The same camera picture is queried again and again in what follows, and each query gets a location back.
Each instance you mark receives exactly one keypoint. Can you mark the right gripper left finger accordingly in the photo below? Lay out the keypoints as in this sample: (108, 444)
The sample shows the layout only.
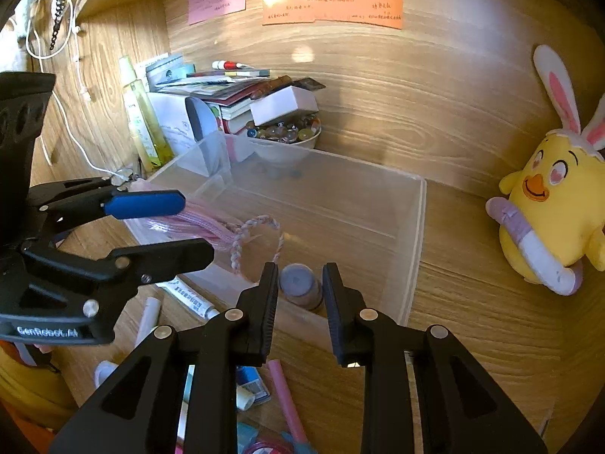
(178, 386)

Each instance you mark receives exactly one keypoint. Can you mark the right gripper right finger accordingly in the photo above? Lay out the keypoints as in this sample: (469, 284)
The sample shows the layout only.
(429, 373)

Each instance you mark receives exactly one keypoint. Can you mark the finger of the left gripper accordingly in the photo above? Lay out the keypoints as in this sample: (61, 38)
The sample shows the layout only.
(50, 269)
(78, 201)

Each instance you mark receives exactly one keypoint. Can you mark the white green ointment tube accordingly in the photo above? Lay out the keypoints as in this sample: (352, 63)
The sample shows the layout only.
(194, 302)

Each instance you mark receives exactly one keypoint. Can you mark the white pink lip balm tube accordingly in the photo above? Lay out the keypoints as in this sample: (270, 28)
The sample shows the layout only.
(149, 319)

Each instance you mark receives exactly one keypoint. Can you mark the clear plastic storage bin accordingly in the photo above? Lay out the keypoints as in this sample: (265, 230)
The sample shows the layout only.
(366, 218)

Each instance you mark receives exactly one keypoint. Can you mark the purple cap small bottle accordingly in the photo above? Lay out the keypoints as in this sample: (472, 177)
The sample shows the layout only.
(300, 286)

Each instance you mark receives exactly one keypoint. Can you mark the blue Max staples box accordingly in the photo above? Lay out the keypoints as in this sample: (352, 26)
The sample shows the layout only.
(250, 379)

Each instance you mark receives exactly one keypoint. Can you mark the pink bag in bin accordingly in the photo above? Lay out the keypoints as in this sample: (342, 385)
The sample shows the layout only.
(197, 220)

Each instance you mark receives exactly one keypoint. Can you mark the yellow green spray bottle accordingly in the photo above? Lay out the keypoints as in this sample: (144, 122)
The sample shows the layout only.
(152, 147)

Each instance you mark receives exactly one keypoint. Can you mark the white printed paper box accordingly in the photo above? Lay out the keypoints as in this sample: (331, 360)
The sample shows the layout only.
(174, 121)

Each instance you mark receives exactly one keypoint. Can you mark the stack of books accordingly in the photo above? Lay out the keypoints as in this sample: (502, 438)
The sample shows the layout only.
(171, 74)

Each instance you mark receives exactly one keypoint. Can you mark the yellow chick bunny plush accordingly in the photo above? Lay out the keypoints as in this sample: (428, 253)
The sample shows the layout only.
(551, 212)

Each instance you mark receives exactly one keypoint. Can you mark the red white marker pen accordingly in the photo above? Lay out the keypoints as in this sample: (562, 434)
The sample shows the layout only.
(229, 66)

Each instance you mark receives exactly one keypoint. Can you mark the white bowl of beads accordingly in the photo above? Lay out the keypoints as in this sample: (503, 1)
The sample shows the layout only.
(285, 143)

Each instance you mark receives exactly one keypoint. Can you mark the small white cardboard box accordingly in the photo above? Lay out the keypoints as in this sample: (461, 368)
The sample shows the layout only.
(282, 104)

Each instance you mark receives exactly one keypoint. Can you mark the orange paper wall note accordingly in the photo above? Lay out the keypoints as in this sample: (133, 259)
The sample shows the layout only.
(382, 13)

